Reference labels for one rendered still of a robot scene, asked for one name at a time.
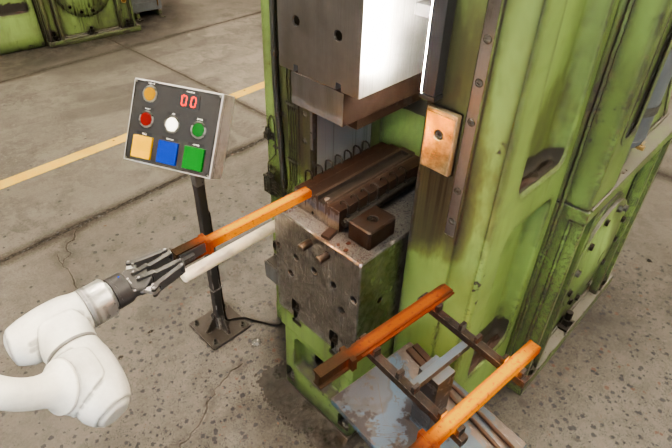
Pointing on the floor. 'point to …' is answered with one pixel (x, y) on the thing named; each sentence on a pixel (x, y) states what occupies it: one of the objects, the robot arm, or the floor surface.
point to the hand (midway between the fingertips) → (190, 251)
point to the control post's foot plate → (207, 328)
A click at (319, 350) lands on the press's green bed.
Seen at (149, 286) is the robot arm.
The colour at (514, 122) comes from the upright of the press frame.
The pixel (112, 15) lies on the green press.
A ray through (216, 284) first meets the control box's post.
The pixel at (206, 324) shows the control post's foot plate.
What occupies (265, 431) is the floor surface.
